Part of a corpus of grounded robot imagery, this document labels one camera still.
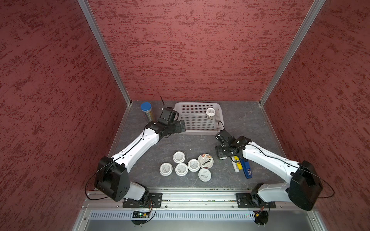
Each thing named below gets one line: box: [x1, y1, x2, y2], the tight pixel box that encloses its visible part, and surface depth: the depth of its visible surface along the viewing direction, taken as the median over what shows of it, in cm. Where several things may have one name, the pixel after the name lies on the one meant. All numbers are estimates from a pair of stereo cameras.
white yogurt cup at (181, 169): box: [174, 162, 189, 177], surface depth 80 cm
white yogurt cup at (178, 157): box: [172, 151, 186, 164], surface depth 85 cm
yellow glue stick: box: [234, 155, 244, 170], surface depth 87 cm
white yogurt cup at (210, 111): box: [205, 107, 216, 117], surface depth 106 cm
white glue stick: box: [231, 155, 240, 173], surface depth 86 cm
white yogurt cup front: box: [198, 167, 212, 182], surface depth 79 cm
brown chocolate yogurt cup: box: [197, 152, 214, 169], surface depth 85 cm
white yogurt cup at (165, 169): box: [158, 162, 173, 177], surface depth 80 cm
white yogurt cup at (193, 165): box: [187, 158, 201, 173], surface depth 81 cm
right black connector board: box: [253, 210, 269, 226], surface depth 72 cm
